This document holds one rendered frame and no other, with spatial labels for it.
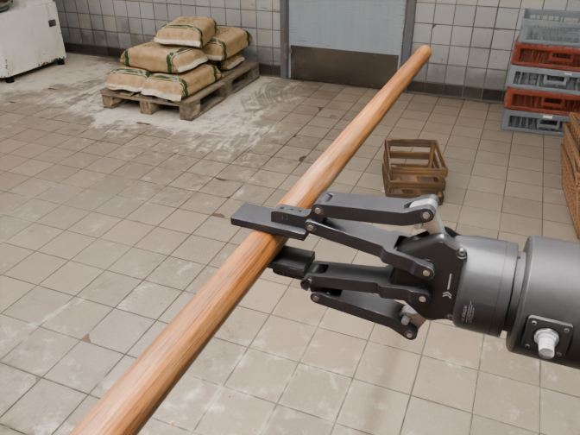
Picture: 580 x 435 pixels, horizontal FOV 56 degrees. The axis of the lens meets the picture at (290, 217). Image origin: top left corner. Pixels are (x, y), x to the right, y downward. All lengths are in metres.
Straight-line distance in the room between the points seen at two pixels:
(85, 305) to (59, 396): 0.47
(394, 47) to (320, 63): 0.66
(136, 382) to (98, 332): 1.92
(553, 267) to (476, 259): 0.05
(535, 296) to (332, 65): 4.59
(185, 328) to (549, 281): 0.25
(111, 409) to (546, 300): 0.29
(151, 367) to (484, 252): 0.25
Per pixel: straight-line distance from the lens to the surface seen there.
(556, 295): 0.42
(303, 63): 5.04
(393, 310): 0.49
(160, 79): 4.24
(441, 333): 2.22
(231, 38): 4.76
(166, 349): 0.37
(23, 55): 5.64
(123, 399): 0.34
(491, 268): 0.43
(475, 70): 4.75
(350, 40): 4.86
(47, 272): 2.67
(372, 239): 0.45
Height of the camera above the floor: 1.44
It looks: 31 degrees down
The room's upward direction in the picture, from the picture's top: straight up
